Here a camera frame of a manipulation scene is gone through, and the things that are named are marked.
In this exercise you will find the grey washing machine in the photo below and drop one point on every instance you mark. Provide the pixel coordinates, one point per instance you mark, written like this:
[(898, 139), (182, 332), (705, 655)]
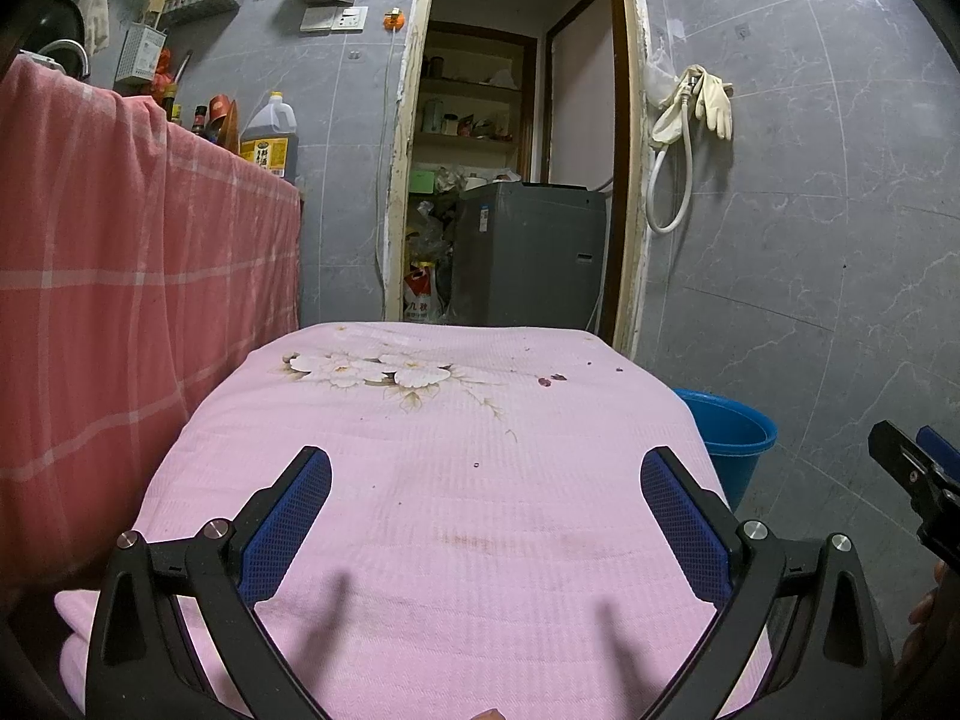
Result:
[(525, 255)]

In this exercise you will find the teal jar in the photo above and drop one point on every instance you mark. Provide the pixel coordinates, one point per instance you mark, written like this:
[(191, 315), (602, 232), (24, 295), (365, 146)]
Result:
[(432, 117)]

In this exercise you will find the red plastic bag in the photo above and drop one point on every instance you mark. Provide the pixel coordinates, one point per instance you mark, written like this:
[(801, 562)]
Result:
[(165, 71)]

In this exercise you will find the white wall socket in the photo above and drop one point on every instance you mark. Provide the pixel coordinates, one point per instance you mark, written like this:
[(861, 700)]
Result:
[(350, 19)]

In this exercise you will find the clear plastic bag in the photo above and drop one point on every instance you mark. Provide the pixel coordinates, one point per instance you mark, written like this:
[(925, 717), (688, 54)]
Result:
[(660, 79)]

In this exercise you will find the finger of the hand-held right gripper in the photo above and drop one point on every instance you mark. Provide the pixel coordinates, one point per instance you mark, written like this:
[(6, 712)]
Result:
[(941, 448), (907, 465)]

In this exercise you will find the white sack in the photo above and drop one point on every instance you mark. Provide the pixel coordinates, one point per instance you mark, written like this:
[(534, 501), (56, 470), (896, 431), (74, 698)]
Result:
[(421, 296)]

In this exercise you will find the metal pot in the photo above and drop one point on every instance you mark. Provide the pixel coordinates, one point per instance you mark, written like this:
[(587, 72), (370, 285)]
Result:
[(67, 52)]

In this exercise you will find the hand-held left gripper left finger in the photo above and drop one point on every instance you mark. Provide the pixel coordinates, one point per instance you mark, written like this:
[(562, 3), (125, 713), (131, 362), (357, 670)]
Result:
[(289, 525)]

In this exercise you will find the pink floral tablecloth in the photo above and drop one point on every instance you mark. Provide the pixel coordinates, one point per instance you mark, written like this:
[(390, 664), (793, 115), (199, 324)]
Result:
[(465, 502)]

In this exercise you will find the cooking oil jug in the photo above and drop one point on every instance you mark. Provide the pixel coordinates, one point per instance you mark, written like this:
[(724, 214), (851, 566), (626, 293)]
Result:
[(268, 146)]

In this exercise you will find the dark bottle yellow label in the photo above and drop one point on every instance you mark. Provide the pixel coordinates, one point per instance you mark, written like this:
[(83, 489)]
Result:
[(175, 109)]

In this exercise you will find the orange wall hook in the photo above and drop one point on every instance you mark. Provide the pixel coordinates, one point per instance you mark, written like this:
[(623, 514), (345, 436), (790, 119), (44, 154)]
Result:
[(394, 19)]

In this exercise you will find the person's right hand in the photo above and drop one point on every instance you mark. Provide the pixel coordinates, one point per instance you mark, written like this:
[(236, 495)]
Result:
[(934, 615)]

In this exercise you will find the wooden door frame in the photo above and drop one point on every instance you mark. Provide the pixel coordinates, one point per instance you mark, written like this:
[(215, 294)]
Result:
[(397, 165)]

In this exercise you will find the white wall rack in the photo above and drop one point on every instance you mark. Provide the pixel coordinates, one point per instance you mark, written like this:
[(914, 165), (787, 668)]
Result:
[(202, 4)]

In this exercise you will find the hanging white cloth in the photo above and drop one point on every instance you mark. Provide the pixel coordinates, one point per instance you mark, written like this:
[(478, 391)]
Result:
[(95, 4)]

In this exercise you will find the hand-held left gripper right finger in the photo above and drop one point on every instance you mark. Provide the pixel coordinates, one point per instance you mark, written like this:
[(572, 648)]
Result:
[(682, 525)]

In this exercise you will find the cream rubber glove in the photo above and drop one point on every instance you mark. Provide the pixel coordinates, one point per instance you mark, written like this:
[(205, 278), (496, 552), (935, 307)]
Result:
[(670, 120), (716, 105)]

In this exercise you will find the metal utensil holder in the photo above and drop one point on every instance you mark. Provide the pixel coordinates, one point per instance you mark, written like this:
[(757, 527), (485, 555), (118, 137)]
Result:
[(139, 56)]

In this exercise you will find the dark sauce bottle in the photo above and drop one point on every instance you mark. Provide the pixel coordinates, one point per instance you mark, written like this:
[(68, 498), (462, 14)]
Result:
[(199, 124)]

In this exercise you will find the wooden shelf unit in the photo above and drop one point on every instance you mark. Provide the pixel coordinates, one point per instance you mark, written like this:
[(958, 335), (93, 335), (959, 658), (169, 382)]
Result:
[(472, 82)]

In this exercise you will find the black wok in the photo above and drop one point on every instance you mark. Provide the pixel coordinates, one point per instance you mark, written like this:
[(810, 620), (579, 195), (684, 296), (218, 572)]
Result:
[(56, 22)]

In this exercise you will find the green box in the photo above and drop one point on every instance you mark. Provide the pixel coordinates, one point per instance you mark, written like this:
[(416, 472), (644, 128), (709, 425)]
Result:
[(421, 180)]

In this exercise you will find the red checked cloth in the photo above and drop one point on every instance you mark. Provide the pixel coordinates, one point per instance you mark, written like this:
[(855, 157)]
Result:
[(112, 277)]

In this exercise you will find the blue plastic bucket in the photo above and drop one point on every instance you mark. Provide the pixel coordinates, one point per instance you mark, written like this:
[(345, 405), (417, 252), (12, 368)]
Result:
[(731, 442)]

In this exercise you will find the orange packet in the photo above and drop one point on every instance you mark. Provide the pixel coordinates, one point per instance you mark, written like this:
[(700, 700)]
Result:
[(225, 120)]

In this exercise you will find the white wall switch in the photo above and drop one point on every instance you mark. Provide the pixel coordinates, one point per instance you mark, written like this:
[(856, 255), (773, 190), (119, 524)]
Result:
[(316, 20)]

